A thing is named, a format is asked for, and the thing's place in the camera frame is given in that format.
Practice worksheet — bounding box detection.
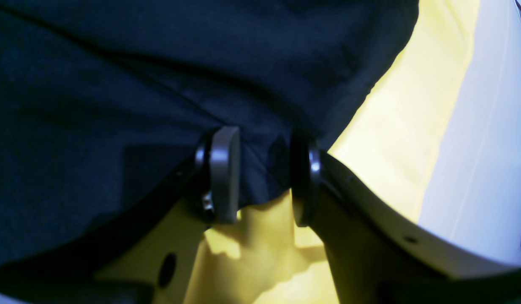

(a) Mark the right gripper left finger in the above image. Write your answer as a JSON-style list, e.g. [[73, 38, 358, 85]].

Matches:
[[0, 126, 241, 304]]

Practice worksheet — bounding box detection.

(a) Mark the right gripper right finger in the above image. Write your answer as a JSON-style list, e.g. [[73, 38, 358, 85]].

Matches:
[[290, 131, 521, 304]]

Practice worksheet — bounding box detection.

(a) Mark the dark navy T-shirt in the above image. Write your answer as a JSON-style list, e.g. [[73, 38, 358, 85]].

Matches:
[[0, 0, 419, 267]]

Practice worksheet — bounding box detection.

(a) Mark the yellow table cloth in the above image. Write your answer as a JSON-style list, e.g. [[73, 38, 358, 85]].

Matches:
[[96, 0, 480, 304]]

